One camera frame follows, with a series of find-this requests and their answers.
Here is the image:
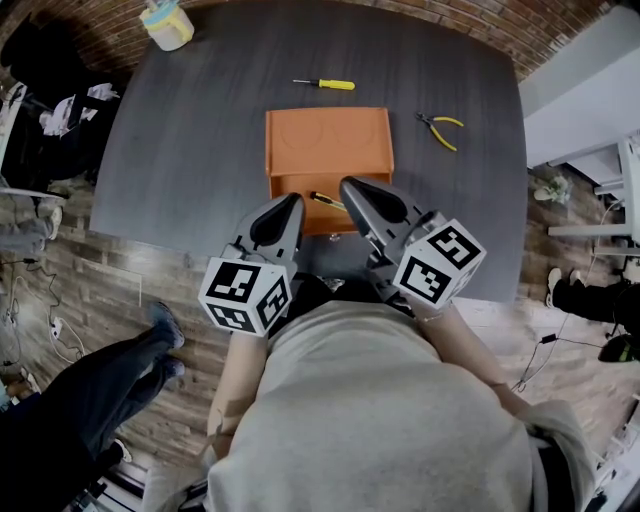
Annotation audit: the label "small tool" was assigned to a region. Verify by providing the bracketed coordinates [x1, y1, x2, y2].
[309, 191, 347, 211]

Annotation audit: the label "black office chair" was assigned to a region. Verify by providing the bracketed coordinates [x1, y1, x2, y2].
[0, 12, 121, 181]

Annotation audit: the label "cream mug with yellow handle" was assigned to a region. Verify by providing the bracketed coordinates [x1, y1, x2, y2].
[139, 0, 195, 52]

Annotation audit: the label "person's right forearm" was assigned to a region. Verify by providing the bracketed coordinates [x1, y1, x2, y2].
[414, 299, 531, 421]

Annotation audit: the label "orange drawer box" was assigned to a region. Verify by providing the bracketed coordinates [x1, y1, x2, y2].
[264, 106, 396, 243]

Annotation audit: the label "yellow handled screwdriver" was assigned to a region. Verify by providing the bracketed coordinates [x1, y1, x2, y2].
[292, 78, 357, 92]

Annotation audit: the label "pile of light clothes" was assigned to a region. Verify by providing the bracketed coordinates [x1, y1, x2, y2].
[39, 82, 121, 139]

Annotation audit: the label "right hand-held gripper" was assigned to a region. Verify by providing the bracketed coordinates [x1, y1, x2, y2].
[338, 175, 488, 309]

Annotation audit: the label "small potted plant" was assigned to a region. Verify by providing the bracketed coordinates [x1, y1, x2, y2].
[533, 174, 574, 204]

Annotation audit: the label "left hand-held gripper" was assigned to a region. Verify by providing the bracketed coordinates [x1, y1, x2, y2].
[197, 192, 306, 337]

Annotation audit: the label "person's grey shirt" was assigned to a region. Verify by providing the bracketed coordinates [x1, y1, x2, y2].
[142, 299, 596, 512]

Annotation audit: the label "white cable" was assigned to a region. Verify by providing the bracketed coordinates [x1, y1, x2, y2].
[47, 299, 86, 364]

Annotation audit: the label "white partition panel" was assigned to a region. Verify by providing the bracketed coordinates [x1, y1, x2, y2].
[517, 4, 640, 169]

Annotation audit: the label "person's left forearm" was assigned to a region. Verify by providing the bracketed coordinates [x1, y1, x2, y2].
[207, 329, 269, 451]

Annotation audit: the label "person's black trousers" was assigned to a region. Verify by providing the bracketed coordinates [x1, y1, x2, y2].
[289, 272, 381, 311]

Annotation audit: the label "yellow handled pliers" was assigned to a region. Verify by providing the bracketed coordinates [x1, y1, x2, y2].
[414, 112, 465, 153]

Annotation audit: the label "white shelf unit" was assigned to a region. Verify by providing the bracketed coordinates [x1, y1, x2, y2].
[547, 137, 640, 256]

